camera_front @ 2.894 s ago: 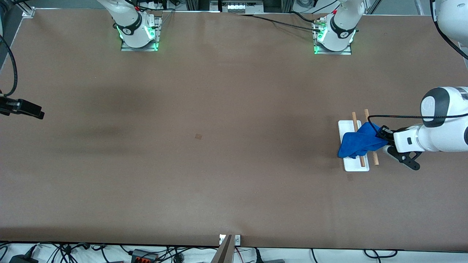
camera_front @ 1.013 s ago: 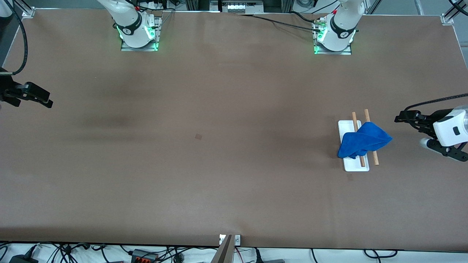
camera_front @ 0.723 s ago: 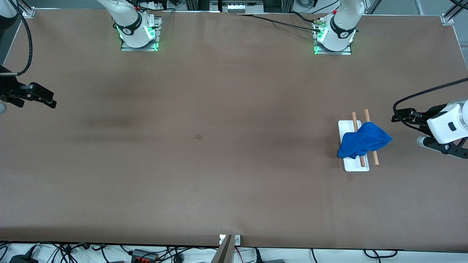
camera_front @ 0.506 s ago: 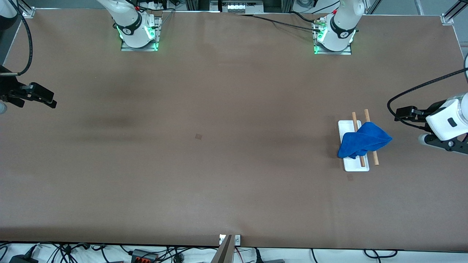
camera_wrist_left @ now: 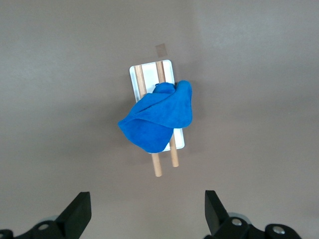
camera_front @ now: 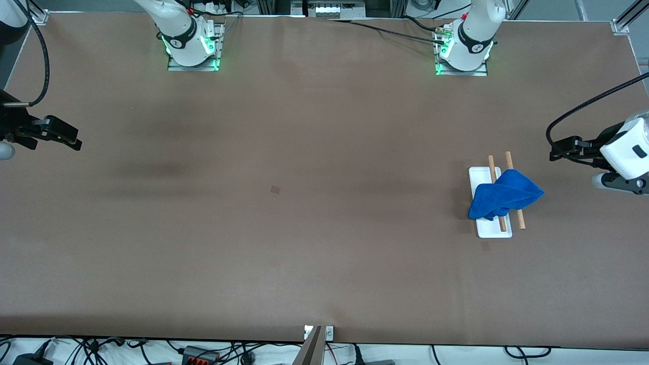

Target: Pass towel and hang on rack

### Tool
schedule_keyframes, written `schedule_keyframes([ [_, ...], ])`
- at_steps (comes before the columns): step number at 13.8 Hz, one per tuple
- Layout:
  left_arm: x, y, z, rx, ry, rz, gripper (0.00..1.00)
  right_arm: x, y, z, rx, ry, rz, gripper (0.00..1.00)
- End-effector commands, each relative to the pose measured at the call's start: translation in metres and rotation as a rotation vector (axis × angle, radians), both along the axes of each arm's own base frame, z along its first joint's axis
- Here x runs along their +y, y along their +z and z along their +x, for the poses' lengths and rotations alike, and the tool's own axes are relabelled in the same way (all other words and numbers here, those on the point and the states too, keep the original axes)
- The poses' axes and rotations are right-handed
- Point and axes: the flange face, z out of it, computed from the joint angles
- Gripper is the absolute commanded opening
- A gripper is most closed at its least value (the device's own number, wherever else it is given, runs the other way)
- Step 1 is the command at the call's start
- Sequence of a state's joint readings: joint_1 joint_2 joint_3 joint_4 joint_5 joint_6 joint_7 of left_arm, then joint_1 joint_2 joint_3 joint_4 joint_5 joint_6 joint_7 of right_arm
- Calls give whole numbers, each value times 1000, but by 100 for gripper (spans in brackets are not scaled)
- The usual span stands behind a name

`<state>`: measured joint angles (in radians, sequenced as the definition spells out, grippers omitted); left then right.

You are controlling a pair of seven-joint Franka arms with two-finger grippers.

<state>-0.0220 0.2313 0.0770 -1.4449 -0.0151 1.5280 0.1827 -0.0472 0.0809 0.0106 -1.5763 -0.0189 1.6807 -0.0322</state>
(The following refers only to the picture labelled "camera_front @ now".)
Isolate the blue cloth towel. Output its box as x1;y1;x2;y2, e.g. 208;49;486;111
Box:
468;169;545;222

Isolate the white rack with wooden rods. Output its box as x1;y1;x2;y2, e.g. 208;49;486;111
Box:
468;151;526;239

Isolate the black power brick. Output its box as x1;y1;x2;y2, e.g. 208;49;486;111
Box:
13;352;54;365

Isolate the black orange power adapter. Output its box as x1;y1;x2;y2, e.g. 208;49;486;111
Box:
182;346;220;365

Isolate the grey power strip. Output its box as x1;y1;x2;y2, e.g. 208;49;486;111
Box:
307;3;367;20

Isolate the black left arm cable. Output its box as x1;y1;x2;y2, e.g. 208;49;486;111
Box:
546;72;649;148

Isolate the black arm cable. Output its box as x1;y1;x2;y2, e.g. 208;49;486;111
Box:
3;0;50;107
546;72;649;148

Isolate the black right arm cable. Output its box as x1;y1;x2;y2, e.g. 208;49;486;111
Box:
3;0;50;107

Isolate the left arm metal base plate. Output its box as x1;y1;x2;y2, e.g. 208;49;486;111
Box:
435;25;490;77

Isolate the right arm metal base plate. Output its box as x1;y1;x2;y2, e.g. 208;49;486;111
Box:
167;23;225;71

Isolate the short black table cable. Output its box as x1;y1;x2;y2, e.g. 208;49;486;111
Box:
403;15;442;32

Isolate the black looped floor cable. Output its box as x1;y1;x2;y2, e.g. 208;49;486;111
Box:
504;346;552;360

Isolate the long black table cable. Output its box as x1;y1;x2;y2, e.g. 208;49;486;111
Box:
327;19;448;45

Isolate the small metal bracket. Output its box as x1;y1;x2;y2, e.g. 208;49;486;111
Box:
304;325;334;341

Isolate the red floor wire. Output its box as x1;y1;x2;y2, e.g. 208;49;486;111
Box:
324;342;355;363

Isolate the wooden post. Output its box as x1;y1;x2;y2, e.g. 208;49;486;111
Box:
293;325;323;365

